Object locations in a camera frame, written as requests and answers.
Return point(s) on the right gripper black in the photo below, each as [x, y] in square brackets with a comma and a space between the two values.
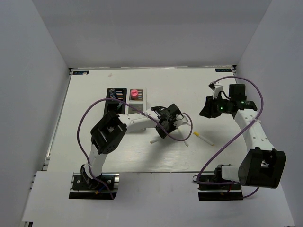
[209, 111]

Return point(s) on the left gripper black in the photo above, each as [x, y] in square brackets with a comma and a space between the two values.
[161, 133]

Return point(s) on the pale yellow white marker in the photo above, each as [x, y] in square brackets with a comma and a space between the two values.
[182, 136]

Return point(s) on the yellow cap marker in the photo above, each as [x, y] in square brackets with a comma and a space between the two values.
[155, 140]
[203, 138]

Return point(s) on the blue white glue tube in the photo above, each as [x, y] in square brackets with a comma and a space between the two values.
[113, 94]

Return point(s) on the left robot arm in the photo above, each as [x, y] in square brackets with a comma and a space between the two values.
[109, 131]

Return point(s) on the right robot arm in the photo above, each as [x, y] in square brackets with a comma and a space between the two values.
[263, 165]

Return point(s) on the white pen holder box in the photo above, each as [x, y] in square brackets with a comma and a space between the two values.
[140, 103]

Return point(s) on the black pen holder box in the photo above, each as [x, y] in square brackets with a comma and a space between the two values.
[112, 105]

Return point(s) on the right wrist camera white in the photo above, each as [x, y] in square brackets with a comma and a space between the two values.
[216, 87]

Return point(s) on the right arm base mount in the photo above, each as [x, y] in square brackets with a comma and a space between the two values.
[212, 187]

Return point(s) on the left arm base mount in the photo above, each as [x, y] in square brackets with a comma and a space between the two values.
[94, 190]

